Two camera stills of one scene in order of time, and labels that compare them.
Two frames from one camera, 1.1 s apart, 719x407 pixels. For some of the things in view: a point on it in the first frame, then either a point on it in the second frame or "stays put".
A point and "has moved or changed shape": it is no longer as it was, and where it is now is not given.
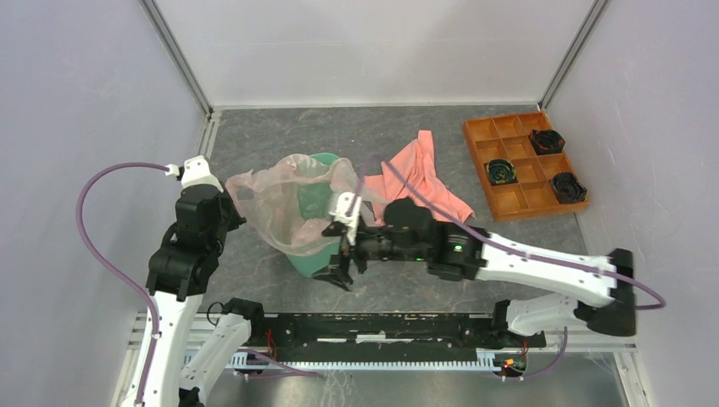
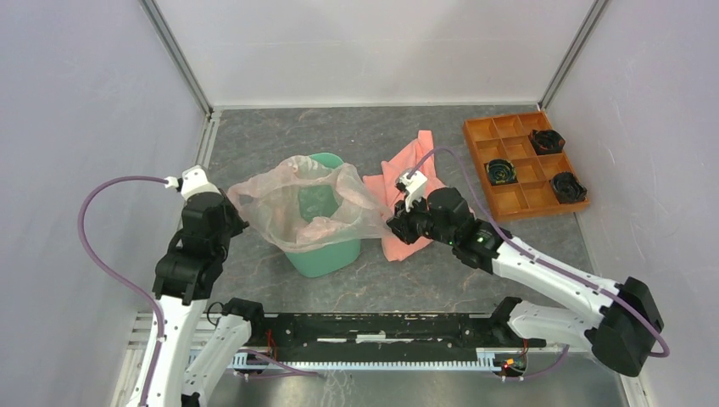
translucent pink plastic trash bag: [290, 201] has moved or changed shape
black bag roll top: [547, 142] stays put
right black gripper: [336, 273] → [401, 223]
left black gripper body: [232, 218] stays put
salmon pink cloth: [417, 162] stays put
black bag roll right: [567, 188] stays put
